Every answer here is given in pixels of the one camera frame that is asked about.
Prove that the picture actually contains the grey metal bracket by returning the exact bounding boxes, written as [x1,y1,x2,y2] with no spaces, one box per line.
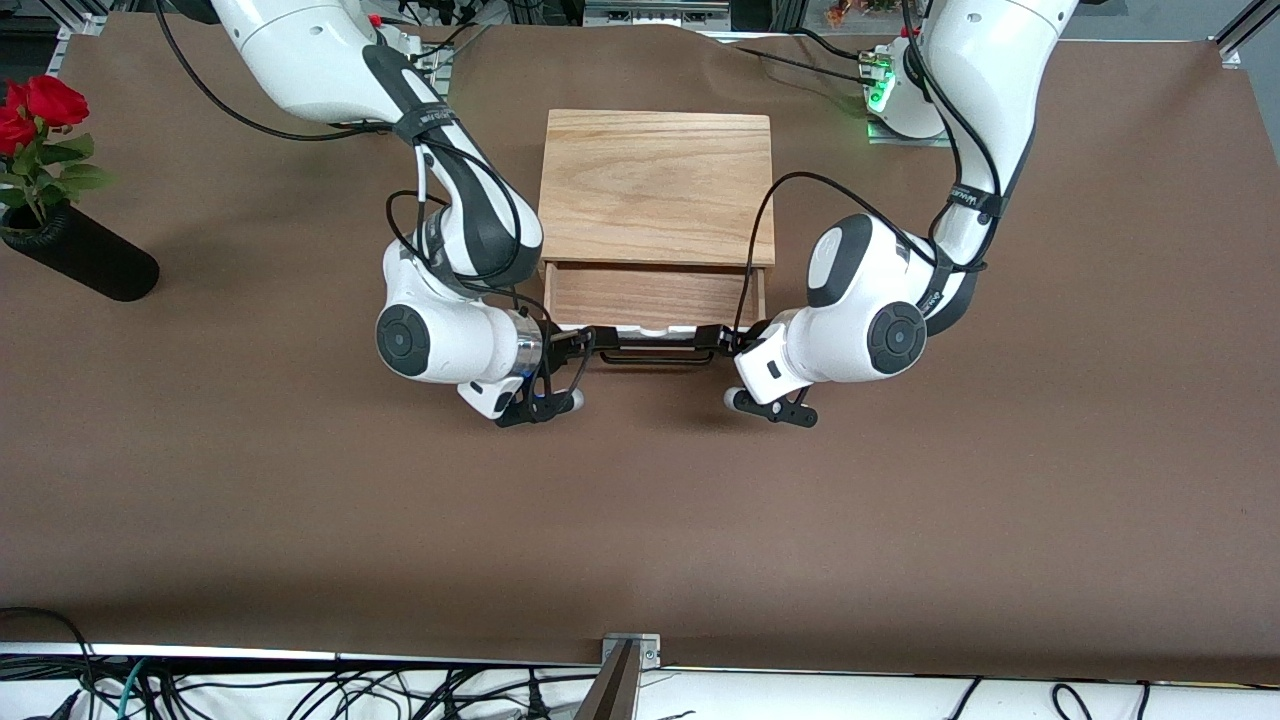
[601,632,663,669]

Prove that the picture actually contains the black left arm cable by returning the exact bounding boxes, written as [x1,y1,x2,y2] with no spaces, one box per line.
[733,0,1006,336]

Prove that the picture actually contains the black cylindrical vase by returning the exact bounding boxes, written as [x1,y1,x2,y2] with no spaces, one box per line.
[0,205,161,303]

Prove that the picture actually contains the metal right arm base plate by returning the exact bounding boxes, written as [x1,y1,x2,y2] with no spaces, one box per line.
[400,45,453,101]

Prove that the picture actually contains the red artificial rose stem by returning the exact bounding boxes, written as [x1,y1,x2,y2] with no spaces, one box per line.
[0,75,119,236]

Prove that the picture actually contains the white-fronted drawer with black handle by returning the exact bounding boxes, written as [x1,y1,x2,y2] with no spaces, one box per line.
[545,262,767,367]

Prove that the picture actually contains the dark tapered metal post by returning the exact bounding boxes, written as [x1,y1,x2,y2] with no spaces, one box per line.
[575,640,641,720]

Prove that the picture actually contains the tangled black cables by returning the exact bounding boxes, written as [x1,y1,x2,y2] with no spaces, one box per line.
[95,660,601,720]

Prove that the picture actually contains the light wooden cabinet box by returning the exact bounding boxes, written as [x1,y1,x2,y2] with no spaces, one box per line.
[533,108,778,283]

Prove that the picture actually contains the black looped cable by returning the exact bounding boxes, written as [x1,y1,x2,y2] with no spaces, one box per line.
[0,606,99,720]

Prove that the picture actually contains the brown table cover cloth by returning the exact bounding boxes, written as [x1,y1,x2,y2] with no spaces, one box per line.
[0,12,1280,686]

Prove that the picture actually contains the thick black table cable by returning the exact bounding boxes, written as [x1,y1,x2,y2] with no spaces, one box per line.
[738,43,886,81]

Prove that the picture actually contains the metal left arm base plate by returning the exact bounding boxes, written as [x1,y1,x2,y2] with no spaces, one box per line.
[866,115,951,149]

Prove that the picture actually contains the aluminium frame profile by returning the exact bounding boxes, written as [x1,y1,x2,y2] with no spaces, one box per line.
[1213,0,1263,69]
[40,0,111,41]

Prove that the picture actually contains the grey metal rack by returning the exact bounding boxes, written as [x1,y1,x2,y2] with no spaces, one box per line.
[583,0,731,31]

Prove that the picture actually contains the orange dried foliage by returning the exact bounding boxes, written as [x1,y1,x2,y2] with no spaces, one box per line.
[825,0,903,27]

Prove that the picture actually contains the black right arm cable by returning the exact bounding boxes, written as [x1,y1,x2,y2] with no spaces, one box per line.
[155,0,601,401]

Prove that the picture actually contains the teal cable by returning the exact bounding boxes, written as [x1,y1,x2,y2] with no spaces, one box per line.
[112,658,153,720]

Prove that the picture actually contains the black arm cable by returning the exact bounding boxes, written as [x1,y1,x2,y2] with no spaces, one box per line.
[155,0,601,401]
[733,0,1006,336]

